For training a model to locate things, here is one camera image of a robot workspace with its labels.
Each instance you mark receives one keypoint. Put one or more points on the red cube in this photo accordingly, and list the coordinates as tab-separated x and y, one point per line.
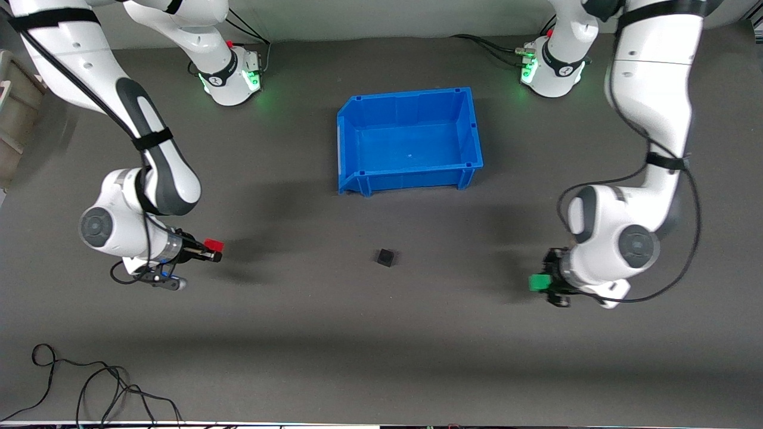
214	244

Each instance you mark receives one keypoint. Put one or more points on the black cube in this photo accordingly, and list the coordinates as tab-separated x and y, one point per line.
385	257

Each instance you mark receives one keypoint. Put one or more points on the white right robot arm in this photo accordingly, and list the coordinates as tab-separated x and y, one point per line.
155	161

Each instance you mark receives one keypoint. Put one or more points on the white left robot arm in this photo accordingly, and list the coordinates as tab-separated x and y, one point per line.
650	89

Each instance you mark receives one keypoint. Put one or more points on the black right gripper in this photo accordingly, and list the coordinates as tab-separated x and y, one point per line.
188	249

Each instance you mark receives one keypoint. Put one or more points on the beige box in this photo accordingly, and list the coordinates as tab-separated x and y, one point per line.
15	113

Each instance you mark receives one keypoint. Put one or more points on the green cube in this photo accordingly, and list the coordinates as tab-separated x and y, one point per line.
539	283

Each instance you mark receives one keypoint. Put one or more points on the blue plastic bin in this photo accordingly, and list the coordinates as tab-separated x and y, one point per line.
411	146

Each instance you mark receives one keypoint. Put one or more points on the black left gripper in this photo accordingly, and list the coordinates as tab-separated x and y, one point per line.
554	269

